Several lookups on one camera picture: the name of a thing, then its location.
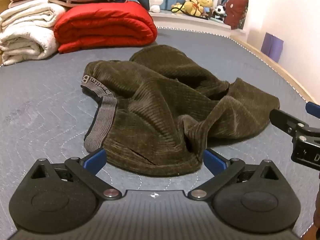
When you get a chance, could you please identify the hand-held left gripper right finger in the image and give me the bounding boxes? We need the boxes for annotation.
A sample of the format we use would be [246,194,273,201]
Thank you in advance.
[187,149,282,201]

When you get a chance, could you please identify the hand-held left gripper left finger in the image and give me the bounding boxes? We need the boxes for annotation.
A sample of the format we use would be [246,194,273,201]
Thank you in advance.
[30,148,123,201]

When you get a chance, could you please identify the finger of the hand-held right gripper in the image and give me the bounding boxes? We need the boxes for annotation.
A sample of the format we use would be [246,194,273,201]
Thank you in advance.
[305,102,320,117]
[269,109,320,141]

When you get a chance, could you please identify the olive corduroy pants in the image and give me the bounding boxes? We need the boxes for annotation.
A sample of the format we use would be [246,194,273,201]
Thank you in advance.
[80,44,280,177]

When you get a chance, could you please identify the person's right forearm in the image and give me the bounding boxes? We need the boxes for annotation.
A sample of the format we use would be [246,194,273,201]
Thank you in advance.
[312,192,320,230]

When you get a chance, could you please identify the purple paper sheet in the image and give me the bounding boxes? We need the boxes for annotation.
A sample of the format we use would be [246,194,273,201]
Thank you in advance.
[261,32,284,62]

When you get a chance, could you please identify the dark red pillow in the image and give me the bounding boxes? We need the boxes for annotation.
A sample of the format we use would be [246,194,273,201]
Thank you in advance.
[224,0,249,30]

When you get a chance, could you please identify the black and white plush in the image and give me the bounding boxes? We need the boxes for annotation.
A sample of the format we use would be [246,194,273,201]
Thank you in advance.
[214,5,228,22]

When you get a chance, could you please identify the red folded blanket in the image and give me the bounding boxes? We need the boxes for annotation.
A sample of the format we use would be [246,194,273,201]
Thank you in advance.
[54,1,158,54]

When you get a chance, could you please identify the white speckled folded blanket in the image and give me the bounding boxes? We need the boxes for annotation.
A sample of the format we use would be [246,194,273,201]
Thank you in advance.
[0,26,60,66]

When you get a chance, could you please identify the white window ledge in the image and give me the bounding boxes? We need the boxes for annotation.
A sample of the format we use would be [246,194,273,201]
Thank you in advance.
[150,10,247,37]

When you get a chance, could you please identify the large yellow plush toy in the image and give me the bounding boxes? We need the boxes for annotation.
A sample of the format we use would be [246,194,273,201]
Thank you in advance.
[182,0,214,17]

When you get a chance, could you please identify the cream folded blanket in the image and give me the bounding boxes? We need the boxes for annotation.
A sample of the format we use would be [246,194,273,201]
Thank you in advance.
[0,0,67,30]

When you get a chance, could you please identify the white mushroom plush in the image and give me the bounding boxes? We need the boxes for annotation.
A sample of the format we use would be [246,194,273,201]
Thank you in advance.
[148,0,164,13]

